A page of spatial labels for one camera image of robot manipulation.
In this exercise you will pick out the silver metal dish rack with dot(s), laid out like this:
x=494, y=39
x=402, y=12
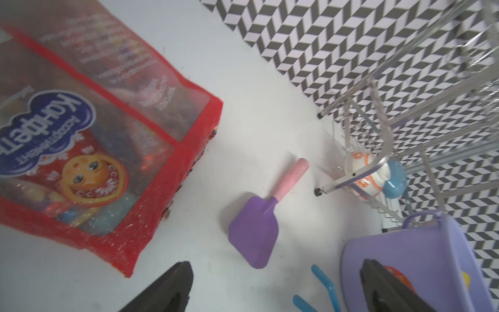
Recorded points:
x=480, y=55

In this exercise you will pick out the yellow plastic shovel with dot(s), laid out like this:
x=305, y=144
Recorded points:
x=466, y=279

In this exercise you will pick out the purple rake pink handle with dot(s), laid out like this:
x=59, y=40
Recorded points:
x=254, y=231

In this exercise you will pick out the blue bowl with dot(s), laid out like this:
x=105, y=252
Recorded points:
x=397, y=184

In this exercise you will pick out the purple plastic bucket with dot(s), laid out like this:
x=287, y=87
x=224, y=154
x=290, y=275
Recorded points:
x=429, y=258

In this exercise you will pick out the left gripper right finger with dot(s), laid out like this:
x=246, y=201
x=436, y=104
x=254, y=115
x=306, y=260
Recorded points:
x=385, y=292

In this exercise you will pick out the red snack bag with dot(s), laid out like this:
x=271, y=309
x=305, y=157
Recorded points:
x=98, y=130

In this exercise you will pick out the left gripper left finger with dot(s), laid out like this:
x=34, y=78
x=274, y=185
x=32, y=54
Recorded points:
x=170, y=292

